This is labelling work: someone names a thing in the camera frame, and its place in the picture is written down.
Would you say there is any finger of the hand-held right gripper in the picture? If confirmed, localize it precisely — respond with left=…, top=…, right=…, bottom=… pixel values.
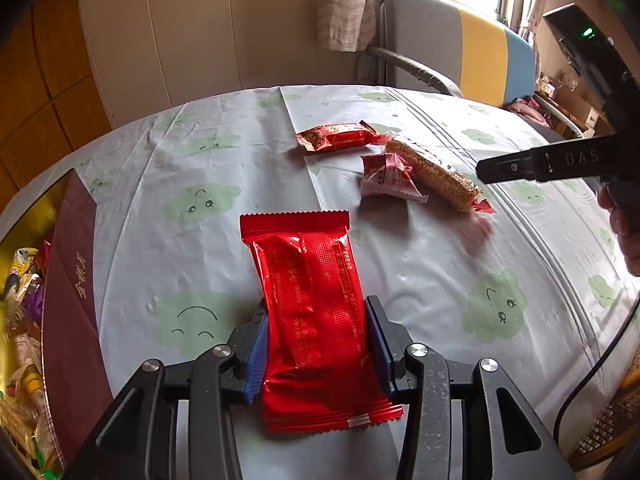
left=475, top=147, right=550, bottom=184

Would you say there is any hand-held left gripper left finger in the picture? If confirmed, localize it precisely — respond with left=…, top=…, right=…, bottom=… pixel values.
left=75, top=297, right=271, bottom=480

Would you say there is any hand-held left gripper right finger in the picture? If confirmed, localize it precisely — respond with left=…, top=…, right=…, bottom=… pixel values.
left=364, top=295, right=576, bottom=480

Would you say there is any large red snack packet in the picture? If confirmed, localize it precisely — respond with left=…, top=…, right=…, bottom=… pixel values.
left=239, top=210, right=405, bottom=435

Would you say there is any sesame bar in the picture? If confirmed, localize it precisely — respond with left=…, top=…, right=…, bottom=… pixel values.
left=384, top=135, right=497, bottom=216

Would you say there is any gold tin box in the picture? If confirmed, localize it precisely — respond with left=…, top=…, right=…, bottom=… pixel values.
left=0, top=167, right=116, bottom=480

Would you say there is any green ended cereal bar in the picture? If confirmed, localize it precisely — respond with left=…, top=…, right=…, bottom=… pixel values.
left=30, top=410, right=67, bottom=478

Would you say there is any cream red snack packet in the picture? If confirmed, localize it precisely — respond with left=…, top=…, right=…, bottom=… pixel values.
left=12, top=332, right=45, bottom=376

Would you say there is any gold foil snack packet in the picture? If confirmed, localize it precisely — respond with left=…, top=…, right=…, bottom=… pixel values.
left=4, top=365, right=47, bottom=411

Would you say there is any person's right hand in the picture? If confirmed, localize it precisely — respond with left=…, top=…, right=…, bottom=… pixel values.
left=597, top=182, right=640, bottom=277

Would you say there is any cardboard box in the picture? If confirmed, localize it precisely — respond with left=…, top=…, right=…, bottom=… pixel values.
left=565, top=94, right=612, bottom=137

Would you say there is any pink cloth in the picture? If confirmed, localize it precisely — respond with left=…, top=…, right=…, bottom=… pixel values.
left=507, top=96, right=551, bottom=128

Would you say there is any pink striped curtain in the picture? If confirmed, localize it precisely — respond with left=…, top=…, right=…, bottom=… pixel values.
left=517, top=0, right=552, bottom=46
left=316, top=0, right=376, bottom=52

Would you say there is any pink snack packet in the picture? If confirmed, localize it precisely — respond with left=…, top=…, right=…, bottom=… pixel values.
left=360, top=152, right=431, bottom=204

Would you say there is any grey yellow blue chair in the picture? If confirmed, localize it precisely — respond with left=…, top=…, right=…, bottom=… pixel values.
left=357, top=0, right=538, bottom=108

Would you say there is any wicker chair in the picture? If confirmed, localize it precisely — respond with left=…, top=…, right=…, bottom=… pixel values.
left=570, top=380, right=640, bottom=473

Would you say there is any wooden wardrobe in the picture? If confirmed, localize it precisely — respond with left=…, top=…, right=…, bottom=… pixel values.
left=0, top=0, right=113, bottom=206

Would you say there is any black cable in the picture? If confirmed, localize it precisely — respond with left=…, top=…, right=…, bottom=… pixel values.
left=552, top=300, right=640, bottom=443

